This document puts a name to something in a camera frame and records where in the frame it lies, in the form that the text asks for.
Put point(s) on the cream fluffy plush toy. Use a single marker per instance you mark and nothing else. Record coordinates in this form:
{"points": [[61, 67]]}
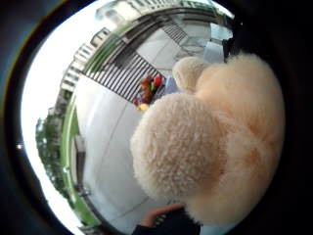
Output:
{"points": [[208, 143]]}

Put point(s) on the yellow toy fruit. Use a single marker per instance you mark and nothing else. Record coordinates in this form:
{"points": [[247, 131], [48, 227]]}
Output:
{"points": [[143, 107]]}

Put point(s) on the small dark red toy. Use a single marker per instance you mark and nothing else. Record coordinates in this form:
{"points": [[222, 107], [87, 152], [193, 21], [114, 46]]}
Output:
{"points": [[135, 101]]}

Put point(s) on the green terrace railing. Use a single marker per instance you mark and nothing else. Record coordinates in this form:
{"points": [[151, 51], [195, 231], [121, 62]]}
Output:
{"points": [[67, 143]]}

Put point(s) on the green toy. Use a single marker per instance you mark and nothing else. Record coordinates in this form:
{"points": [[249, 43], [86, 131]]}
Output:
{"points": [[152, 87]]}

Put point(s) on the brown plush toy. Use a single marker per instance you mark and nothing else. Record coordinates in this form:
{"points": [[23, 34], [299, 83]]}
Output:
{"points": [[145, 88]]}

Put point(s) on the pale blue white bag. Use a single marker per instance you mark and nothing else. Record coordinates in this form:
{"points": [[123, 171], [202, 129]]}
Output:
{"points": [[171, 85]]}

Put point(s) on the red toy fruit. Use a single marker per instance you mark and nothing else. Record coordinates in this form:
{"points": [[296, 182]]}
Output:
{"points": [[157, 81]]}

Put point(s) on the green trees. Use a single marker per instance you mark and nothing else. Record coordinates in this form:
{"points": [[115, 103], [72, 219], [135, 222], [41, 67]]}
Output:
{"points": [[49, 153]]}

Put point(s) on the white box planter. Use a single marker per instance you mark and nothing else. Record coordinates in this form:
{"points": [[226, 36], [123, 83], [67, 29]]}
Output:
{"points": [[213, 52]]}

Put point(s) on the pale high-rise building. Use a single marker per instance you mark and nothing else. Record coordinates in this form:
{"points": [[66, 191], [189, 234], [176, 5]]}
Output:
{"points": [[80, 62]]}

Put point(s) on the small black striped floor grating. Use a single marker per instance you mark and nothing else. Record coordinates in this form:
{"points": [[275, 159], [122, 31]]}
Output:
{"points": [[175, 32]]}

